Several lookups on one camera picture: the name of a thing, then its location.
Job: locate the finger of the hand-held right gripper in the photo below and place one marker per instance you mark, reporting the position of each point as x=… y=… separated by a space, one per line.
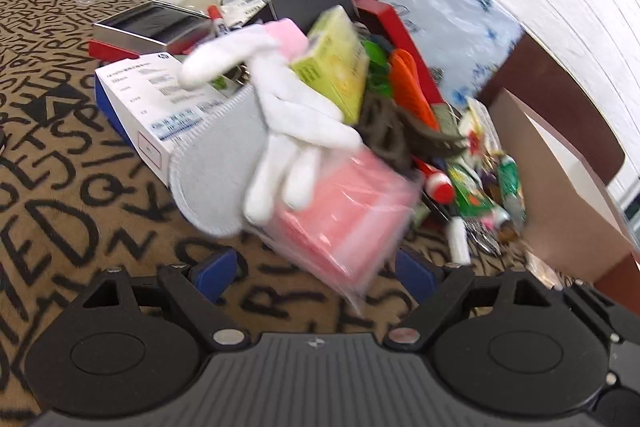
x=592 y=312

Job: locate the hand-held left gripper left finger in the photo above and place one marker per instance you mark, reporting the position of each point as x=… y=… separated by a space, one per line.
x=217 y=272

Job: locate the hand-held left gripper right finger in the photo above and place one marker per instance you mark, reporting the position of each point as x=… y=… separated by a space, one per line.
x=415 y=276

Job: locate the pink sticky notes packet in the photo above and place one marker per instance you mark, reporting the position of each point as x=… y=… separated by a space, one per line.
x=340 y=217

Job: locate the letter print cloth desktop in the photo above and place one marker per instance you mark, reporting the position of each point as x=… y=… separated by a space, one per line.
x=75 y=207

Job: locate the red-brown box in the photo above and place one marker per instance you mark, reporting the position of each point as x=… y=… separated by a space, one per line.
x=617 y=279

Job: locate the small white bottle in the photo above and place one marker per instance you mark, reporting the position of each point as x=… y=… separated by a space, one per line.
x=457 y=239

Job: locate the red tube with white cap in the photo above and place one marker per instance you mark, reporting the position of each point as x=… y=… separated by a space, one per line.
x=440 y=189

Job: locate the green printed small box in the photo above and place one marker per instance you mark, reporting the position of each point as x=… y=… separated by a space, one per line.
x=470 y=197

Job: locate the grey oval felt pad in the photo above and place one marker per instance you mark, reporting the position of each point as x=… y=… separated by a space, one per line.
x=215 y=167

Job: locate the brown cardboard box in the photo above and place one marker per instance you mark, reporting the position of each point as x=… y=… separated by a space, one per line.
x=550 y=207

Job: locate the green snack packet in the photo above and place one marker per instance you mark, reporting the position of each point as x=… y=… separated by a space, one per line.
x=510 y=182

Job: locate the white packet with red print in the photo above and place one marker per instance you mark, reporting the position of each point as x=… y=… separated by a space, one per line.
x=477 y=132

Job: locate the olive green small box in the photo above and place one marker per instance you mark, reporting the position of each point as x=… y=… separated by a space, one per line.
x=446 y=119

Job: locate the white and blue carton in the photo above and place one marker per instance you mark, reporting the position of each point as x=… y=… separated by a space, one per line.
x=150 y=107

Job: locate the white glove with pink cuff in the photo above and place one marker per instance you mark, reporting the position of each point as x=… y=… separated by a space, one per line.
x=290 y=107

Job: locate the orange plastic scoop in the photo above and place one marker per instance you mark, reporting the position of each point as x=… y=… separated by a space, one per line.
x=412 y=92

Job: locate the green plastic toy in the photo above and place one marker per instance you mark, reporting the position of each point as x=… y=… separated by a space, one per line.
x=377 y=57

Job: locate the yellow green cardboard box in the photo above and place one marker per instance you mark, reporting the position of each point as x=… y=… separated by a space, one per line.
x=335 y=57

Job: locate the long red box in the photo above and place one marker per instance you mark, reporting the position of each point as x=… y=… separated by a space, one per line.
x=400 y=37

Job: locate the red flat box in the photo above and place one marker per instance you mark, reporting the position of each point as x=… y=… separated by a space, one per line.
x=112 y=51

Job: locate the glue stick with red cap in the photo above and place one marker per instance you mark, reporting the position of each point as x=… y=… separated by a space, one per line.
x=225 y=19

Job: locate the silver tin box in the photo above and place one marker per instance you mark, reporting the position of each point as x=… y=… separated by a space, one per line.
x=150 y=24

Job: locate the white labelled small box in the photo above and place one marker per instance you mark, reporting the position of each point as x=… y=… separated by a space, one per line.
x=245 y=4

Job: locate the black box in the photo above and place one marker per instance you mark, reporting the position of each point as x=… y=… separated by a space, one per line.
x=310 y=4

